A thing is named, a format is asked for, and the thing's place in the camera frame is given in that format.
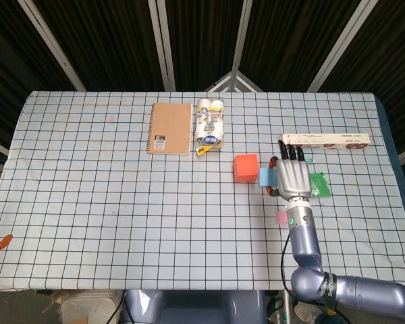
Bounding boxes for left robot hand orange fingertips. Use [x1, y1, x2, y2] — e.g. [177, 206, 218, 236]
[0, 187, 14, 257]

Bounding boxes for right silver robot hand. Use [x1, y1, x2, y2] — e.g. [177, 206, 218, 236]
[265, 139, 313, 199]

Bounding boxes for blue foam cube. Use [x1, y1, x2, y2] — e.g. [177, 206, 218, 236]
[257, 167, 279, 188]

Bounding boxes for green foil packet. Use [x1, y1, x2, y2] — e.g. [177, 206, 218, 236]
[309, 171, 333, 198]

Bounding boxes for large orange foam cube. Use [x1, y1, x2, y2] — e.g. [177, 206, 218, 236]
[233, 153, 260, 184]

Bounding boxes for long baking paper box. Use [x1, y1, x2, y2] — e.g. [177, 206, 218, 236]
[278, 132, 373, 151]

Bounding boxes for pack of tissue rolls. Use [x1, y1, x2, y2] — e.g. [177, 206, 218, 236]
[193, 97, 225, 157]

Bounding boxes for white plastic bin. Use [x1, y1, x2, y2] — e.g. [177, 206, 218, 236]
[60, 290, 123, 324]

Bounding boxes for checkered light blue tablecloth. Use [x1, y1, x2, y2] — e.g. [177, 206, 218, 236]
[0, 90, 405, 295]

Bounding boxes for brown spiral notebook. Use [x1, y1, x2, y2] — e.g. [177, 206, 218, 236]
[146, 102, 193, 156]

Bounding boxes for white sneaker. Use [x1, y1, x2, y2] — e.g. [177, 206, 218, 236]
[292, 301, 321, 322]

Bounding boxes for blue-grey robot torso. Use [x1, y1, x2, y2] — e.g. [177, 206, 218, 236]
[121, 289, 268, 324]

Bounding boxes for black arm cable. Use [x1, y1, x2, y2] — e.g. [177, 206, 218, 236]
[280, 232, 292, 293]

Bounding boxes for white triangular frame stand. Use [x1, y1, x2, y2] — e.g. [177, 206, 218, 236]
[205, 70, 265, 93]

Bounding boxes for black folding screen white frame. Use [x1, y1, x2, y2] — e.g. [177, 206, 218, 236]
[0, 0, 405, 166]

